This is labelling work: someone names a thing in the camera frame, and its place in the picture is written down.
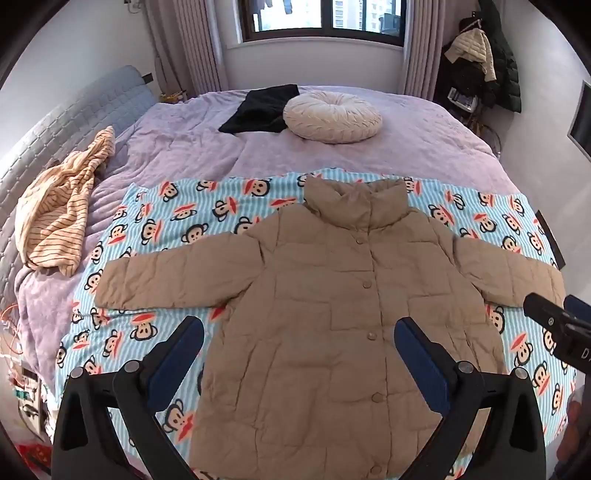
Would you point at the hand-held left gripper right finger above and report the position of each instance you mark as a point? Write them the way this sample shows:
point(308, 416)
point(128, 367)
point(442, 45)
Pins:
point(415, 350)

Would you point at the purple bedspread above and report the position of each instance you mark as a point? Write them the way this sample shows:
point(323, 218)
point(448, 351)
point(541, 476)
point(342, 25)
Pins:
point(194, 138)

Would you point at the wall screen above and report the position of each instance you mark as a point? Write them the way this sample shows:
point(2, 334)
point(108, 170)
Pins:
point(581, 122)

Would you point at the hanging beige jacket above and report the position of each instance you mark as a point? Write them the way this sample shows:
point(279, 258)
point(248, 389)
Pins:
point(471, 48)

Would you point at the hanging black coat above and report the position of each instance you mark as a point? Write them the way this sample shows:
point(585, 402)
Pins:
point(505, 64)

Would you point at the red basket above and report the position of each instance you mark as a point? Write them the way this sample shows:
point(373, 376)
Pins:
point(30, 457)

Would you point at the round cream cushion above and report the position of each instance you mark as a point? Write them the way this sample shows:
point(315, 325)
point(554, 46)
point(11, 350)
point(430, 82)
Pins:
point(332, 115)

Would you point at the tan puffer jacket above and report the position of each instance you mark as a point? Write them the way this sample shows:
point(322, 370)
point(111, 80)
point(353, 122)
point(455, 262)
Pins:
point(323, 300)

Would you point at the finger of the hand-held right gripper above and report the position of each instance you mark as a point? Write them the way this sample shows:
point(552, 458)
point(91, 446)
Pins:
point(579, 308)
point(545, 311)

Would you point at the monkey printed blue blanket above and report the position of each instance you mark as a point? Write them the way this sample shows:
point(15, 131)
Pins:
point(152, 217)

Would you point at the mauve curtain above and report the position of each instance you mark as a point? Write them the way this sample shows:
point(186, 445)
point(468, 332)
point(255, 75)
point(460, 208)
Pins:
point(189, 41)
point(427, 46)

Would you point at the cluttered bedside stand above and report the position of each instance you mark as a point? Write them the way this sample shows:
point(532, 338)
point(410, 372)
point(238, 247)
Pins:
point(25, 392)

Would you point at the grey quilted headboard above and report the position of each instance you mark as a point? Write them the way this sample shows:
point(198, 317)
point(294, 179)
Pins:
point(69, 120)

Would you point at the dark framed window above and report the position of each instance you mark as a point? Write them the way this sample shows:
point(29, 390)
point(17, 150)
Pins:
point(318, 16)

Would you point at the black cloth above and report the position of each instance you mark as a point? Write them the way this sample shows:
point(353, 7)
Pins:
point(258, 110)

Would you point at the beige striped cloth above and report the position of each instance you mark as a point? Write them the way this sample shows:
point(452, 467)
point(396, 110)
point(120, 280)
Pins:
point(60, 212)

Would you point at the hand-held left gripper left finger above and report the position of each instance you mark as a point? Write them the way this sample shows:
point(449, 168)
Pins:
point(187, 339)

